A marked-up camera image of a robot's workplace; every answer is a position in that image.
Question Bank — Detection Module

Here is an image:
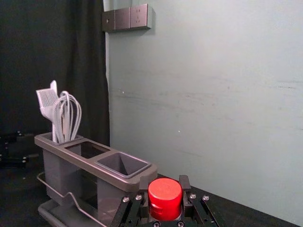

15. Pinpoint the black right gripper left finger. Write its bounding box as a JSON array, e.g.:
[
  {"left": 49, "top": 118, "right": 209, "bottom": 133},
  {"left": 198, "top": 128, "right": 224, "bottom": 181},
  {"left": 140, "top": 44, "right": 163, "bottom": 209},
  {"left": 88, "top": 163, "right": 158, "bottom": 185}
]
[{"left": 110, "top": 182, "right": 152, "bottom": 227}]

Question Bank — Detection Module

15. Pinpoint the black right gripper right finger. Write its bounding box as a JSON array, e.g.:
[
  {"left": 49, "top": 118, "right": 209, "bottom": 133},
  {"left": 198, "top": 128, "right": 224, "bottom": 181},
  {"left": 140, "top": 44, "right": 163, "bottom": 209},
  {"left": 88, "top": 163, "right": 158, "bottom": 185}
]
[{"left": 178, "top": 175, "right": 222, "bottom": 227}]

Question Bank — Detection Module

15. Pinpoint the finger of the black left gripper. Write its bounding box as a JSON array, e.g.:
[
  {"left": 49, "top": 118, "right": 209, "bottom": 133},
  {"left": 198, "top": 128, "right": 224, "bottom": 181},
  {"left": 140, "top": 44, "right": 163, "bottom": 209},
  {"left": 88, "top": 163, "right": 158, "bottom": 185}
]
[
  {"left": 0, "top": 131, "right": 36, "bottom": 153},
  {"left": 0, "top": 153, "right": 39, "bottom": 169}
]

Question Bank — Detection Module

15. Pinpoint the bottle with red cap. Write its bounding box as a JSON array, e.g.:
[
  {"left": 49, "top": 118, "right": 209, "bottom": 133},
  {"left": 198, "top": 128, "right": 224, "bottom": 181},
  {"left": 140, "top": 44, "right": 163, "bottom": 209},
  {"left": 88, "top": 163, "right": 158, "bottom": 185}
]
[{"left": 147, "top": 178, "right": 183, "bottom": 222}]

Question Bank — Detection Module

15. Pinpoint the white slotted spatula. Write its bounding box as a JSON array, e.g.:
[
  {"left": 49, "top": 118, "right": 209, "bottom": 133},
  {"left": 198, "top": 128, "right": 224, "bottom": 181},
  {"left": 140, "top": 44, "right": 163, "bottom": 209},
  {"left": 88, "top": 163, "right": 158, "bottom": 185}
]
[{"left": 36, "top": 80, "right": 60, "bottom": 144}]

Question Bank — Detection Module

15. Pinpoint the grey three-compartment utensil holder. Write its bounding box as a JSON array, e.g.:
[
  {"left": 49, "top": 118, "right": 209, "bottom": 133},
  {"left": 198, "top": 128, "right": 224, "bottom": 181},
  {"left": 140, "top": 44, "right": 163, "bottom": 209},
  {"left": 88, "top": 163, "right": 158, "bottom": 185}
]
[{"left": 34, "top": 132, "right": 158, "bottom": 223}]

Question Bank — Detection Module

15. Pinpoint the black rack with steel bars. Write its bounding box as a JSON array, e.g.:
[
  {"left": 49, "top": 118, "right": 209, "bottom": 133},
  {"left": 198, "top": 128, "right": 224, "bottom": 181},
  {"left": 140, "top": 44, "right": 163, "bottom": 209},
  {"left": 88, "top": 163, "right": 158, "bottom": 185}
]
[{"left": 36, "top": 172, "right": 115, "bottom": 227}]

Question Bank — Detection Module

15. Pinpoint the black curtain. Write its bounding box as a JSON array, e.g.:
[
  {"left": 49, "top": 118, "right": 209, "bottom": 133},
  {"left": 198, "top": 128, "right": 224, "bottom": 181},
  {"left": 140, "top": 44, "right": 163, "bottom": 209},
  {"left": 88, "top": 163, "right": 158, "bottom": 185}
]
[{"left": 0, "top": 0, "right": 111, "bottom": 177}]

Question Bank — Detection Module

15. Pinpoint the white wire whisk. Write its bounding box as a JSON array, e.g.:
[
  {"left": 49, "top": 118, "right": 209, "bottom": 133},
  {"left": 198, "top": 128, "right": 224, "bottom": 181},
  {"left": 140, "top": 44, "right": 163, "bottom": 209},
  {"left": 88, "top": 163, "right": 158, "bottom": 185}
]
[{"left": 52, "top": 90, "right": 83, "bottom": 144}]

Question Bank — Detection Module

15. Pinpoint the grey wall socket box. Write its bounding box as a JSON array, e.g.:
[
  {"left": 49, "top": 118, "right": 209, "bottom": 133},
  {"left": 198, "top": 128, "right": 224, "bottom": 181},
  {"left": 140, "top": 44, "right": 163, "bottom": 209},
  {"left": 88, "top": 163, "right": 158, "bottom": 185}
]
[{"left": 102, "top": 3, "right": 156, "bottom": 33}]

